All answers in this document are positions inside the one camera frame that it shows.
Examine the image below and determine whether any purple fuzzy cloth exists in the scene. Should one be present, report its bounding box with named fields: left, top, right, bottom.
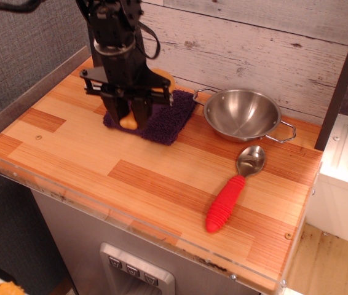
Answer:
left=103, top=90, right=196, bottom=146

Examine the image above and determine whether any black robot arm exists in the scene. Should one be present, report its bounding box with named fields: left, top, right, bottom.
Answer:
left=77, top=1, right=175, bottom=130

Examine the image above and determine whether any silver dispenser button panel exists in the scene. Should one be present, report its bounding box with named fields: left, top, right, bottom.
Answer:
left=100, top=243, right=176, bottom=294

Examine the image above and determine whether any grey toy fridge cabinet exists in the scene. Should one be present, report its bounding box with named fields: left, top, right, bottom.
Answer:
left=33, top=192, right=258, bottom=294

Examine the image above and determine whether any yellow toy chicken drumstick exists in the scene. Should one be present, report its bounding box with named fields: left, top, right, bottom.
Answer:
left=119, top=68, right=176, bottom=130

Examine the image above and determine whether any steel bowl with handles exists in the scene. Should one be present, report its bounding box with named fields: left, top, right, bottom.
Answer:
left=192, top=88, right=296, bottom=143

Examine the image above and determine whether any spoon with red handle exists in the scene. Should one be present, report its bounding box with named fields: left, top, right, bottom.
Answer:
left=205, top=145, right=266, bottom=233

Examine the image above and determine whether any dark grey vertical post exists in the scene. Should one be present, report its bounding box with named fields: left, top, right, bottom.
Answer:
left=314, top=53, right=348, bottom=151

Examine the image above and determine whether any orange object at corner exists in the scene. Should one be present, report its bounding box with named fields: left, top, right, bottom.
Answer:
left=0, top=281, right=26, bottom=295

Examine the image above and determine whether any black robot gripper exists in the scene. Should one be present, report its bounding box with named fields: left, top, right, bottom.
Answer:
left=80, top=45, right=173, bottom=129

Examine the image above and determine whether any clear acrylic table guard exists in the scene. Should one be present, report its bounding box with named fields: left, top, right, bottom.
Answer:
left=0, top=48, right=322, bottom=294

